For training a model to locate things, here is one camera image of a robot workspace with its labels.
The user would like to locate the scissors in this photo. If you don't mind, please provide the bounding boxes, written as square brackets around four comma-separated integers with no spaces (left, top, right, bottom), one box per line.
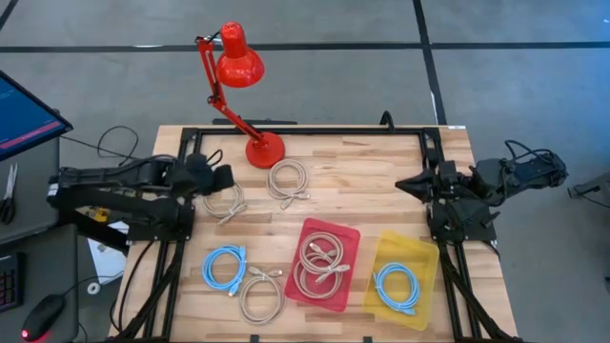
[0,161,19,226]

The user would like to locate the dark metal stand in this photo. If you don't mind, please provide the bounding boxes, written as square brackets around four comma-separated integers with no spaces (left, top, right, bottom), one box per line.
[566,171,610,209]

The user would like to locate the blue coiled cable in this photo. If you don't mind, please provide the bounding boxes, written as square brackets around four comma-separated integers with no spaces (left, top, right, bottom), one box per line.
[201,244,248,297]
[373,262,421,316]

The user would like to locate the black aluminium table frame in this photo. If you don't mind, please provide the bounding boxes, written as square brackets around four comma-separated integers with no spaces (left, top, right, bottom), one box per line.
[107,124,525,343]

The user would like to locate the black keyboard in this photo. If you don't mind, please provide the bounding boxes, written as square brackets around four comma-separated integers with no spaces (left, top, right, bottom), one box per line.
[0,252,25,313]

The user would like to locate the red translucent plastic tray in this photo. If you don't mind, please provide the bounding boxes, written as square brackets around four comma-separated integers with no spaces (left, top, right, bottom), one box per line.
[283,216,362,314]

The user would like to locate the yellow translucent plastic tray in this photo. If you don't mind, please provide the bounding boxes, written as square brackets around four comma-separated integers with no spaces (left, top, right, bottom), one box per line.
[362,230,440,333]

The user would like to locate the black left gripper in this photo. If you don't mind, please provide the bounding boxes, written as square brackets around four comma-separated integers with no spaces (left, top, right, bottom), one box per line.
[183,151,235,195]

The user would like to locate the grey side desk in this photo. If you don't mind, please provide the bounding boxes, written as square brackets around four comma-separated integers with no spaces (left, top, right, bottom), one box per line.
[0,137,80,343]

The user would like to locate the white paper sheet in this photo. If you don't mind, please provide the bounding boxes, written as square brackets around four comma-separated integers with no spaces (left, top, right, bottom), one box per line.
[88,221,130,286]

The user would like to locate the computer monitor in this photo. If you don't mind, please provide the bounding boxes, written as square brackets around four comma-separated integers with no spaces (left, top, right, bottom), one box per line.
[0,70,74,163]

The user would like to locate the red desk lamp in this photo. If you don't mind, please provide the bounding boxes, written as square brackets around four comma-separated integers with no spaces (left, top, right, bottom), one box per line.
[194,20,287,171]

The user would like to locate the black computer mouse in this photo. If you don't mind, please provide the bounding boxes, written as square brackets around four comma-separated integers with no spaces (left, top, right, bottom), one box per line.
[19,293,67,343]

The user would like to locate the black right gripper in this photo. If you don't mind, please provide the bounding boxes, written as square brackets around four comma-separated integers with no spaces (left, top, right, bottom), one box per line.
[395,160,473,204]

